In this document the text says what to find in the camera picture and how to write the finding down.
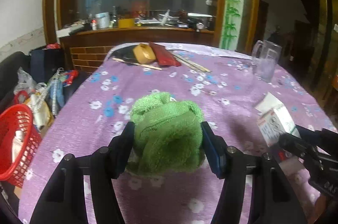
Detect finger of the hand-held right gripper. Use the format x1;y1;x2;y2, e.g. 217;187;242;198
278;133;321;169
296;125;338;146

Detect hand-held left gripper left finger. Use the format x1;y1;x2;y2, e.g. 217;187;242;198
30;121;136;224

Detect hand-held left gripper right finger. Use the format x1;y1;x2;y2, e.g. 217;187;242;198
200;121;308;224

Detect white cardboard box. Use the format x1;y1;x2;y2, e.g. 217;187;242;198
254;92;301;148

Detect green towel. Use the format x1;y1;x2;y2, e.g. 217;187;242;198
126;92;207;177

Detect red plastic basket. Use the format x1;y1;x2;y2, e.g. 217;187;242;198
0;104;43;182

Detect purple floral tablecloth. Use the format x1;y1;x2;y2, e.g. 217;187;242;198
18;42;334;224

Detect wooden chopsticks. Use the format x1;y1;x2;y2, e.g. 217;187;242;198
112;57;162;70
172;51;212;73

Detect clear glass mug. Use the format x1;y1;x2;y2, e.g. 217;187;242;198
251;40;282;83

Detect red blue package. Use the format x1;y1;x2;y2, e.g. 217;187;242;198
62;70;79;87

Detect white patterned ribbon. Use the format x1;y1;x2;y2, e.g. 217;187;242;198
34;68;65;116

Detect black pouch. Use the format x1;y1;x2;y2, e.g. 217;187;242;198
115;45;138;63

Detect yellow tape roll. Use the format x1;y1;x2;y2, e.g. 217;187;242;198
133;44;156;64

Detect pale yellow plastic bag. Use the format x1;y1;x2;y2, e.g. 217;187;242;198
24;93;53;129

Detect dark red packet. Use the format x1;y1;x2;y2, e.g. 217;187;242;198
148;42;181;67

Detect wooden glass cabinet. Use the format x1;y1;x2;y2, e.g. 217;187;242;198
42;0;260;74

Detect dark blue bag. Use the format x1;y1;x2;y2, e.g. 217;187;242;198
30;48;66;83

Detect white plastic bag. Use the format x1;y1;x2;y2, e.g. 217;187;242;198
13;67;37;93

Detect yellow container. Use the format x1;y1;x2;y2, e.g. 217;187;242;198
118;18;135;28

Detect white round container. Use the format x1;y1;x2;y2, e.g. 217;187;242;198
95;12;110;29

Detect white flat box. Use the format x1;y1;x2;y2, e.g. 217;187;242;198
56;24;85;38

